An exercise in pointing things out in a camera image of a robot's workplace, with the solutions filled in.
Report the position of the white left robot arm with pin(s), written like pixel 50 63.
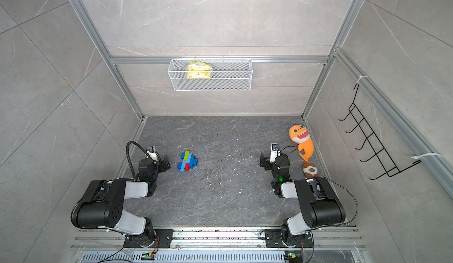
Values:
pixel 101 206

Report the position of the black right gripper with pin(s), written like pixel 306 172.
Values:
pixel 266 162

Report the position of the light blue lego brick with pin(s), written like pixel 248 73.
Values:
pixel 193 162

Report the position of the aluminium frame rail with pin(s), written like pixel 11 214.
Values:
pixel 104 91

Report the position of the yellow packet in basket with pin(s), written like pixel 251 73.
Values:
pixel 199 70

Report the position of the black wire hook rack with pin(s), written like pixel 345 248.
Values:
pixel 373 141

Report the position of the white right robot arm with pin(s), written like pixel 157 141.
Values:
pixel 319 204

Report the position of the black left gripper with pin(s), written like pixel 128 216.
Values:
pixel 162 167

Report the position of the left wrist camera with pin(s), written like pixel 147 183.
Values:
pixel 151 163

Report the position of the small brown white plush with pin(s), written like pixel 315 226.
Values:
pixel 310 170

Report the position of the orange shark plush toy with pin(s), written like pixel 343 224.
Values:
pixel 300 135

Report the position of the metal base rail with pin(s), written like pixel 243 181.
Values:
pixel 221 245

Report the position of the green lego brick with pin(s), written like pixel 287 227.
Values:
pixel 188 159

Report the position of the white wire mesh basket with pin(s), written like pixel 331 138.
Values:
pixel 211 74

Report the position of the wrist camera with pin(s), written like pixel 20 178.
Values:
pixel 151 163
pixel 275 151

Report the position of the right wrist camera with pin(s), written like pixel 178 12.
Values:
pixel 275 151

